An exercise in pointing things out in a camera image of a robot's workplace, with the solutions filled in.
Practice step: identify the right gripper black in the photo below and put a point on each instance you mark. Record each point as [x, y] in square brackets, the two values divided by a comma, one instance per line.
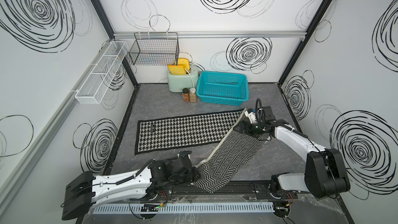
[247, 126]

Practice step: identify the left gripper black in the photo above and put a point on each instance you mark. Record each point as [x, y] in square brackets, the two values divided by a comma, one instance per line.
[192, 176]

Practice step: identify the black white patterned knit scarf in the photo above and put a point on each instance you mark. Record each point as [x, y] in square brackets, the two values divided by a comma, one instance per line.
[234, 147]

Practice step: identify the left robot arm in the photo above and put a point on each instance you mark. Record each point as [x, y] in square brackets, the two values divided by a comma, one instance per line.
[155, 180]

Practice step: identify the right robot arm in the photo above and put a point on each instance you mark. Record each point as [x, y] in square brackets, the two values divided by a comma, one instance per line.
[325, 174]

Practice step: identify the teal plastic basket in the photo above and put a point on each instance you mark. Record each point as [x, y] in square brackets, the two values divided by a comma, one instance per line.
[223, 88]

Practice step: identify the light brown spice jar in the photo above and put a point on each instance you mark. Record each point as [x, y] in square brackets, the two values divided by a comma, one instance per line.
[193, 95]

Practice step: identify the dark brown spice jar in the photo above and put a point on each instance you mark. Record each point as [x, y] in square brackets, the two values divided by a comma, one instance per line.
[185, 95]

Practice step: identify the mint green toaster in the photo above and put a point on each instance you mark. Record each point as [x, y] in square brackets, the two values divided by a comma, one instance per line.
[176, 83]

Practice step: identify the yellow toast slice front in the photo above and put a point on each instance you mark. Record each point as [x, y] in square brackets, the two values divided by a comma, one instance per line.
[177, 69]

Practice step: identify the yellow toast slice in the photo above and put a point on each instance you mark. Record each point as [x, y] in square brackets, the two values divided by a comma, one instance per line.
[177, 69]
[184, 62]

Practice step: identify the yellow toast slice back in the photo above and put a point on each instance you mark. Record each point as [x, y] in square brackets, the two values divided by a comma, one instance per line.
[184, 62]

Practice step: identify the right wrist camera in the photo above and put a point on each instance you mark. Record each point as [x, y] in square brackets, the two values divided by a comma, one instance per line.
[251, 115]

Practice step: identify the white slotted cable duct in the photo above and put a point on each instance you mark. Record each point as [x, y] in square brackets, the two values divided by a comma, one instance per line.
[186, 208]

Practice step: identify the white wire wall shelf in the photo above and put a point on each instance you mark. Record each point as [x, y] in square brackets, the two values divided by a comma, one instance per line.
[104, 70]

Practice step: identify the black wire wall basket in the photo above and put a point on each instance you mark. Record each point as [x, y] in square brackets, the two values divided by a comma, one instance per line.
[157, 49]

